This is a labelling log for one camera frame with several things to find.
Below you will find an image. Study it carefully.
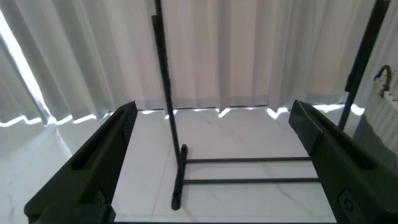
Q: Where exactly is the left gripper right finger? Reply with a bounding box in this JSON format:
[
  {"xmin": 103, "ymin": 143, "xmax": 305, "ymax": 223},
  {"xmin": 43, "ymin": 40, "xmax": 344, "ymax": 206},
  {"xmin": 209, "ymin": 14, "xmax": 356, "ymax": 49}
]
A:
[{"xmin": 288, "ymin": 99, "xmax": 398, "ymax": 224}]

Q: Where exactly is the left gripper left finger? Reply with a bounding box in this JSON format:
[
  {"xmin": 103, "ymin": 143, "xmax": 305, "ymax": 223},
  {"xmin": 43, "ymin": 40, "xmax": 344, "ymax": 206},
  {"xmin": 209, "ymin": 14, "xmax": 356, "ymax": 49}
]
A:
[{"xmin": 24, "ymin": 101, "xmax": 139, "ymax": 224}]

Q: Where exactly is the white laundry basket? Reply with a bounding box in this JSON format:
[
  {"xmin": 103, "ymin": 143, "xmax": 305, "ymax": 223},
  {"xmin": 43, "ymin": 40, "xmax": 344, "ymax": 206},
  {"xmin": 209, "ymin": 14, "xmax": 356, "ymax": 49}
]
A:
[{"xmin": 353, "ymin": 64, "xmax": 398, "ymax": 175}]

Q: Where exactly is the black clothes rack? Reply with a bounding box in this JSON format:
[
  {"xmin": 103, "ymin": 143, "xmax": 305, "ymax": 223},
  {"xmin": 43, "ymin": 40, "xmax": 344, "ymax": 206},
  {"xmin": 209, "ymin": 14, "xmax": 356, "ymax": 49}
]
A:
[{"xmin": 151, "ymin": 0, "xmax": 391, "ymax": 211}]

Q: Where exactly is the white curtain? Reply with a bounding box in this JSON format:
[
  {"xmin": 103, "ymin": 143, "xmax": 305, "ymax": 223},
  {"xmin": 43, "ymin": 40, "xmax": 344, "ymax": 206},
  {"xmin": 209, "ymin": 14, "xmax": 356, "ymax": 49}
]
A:
[{"xmin": 0, "ymin": 0, "xmax": 398, "ymax": 128}]

